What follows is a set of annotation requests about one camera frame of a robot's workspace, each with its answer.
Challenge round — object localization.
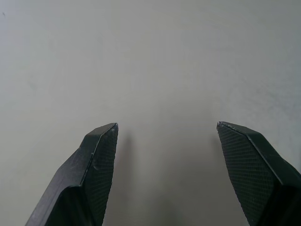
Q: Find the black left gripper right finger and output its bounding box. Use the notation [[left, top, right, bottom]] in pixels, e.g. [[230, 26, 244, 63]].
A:
[[216, 121, 301, 226]]

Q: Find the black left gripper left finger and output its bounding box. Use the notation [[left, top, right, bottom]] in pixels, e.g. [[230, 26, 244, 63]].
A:
[[24, 122, 119, 226]]

